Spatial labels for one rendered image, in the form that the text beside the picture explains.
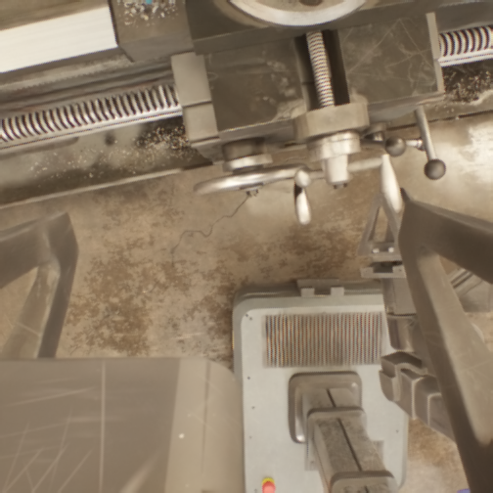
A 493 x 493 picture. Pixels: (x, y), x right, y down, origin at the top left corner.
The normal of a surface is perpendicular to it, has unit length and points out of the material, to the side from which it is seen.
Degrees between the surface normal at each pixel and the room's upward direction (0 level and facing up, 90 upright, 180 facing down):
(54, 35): 36
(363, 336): 0
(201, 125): 0
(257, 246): 0
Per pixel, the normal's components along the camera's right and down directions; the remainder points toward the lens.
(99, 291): 0.01, 0.11
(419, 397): -0.95, 0.15
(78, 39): 0.12, 0.66
